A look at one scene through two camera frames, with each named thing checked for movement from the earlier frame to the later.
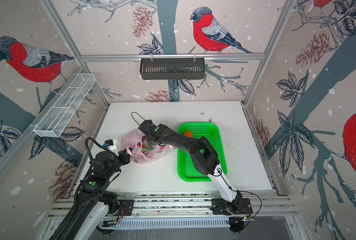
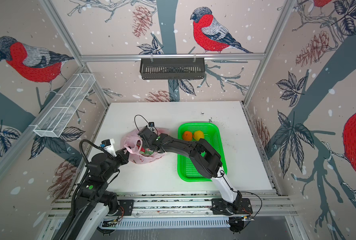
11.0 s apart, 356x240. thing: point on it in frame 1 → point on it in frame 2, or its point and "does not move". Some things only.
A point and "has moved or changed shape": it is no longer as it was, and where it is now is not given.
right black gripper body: (149, 139) → (149, 144)
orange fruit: (188, 133) does not move
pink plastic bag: (140, 151) has moved or changed shape
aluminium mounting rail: (195, 204) does not move
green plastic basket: (186, 170) does not move
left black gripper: (126, 158) does not move
